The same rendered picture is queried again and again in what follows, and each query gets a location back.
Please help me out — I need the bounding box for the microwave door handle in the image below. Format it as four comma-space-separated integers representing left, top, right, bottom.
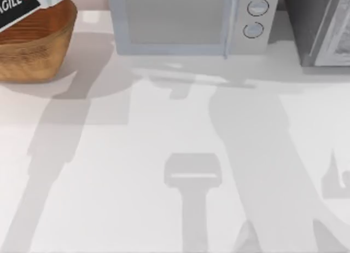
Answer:
223, 0, 238, 60

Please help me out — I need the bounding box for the round microwave knob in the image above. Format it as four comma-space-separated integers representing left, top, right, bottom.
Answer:
242, 21, 265, 40
247, 0, 270, 18

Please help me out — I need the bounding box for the pale microwave oven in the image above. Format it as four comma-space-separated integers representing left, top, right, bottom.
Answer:
106, 0, 282, 60

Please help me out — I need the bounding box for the microwave door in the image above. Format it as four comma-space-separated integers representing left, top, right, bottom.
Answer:
106, 0, 241, 58

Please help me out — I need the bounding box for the brown woven basket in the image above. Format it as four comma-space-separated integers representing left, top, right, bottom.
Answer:
0, 0, 78, 83

